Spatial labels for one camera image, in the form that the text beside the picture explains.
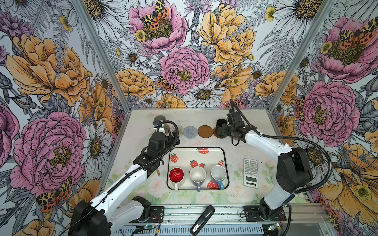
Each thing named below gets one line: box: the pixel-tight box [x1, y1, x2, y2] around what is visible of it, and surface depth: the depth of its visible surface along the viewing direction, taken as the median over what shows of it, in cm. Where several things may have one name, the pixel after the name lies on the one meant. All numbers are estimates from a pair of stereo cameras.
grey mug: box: [153, 115, 166, 124], surface depth 104 cm
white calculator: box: [243, 157, 259, 189], surface depth 89 cm
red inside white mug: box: [168, 167, 185, 192], surface depth 83 cm
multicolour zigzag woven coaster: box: [177, 124, 185, 137], surface depth 111 cm
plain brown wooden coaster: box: [197, 124, 214, 139], surface depth 110 cm
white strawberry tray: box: [166, 147, 230, 190], surface depth 94 cm
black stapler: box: [189, 205, 216, 236], surface depth 71 cm
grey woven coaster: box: [183, 125, 198, 140], surface depth 110 cm
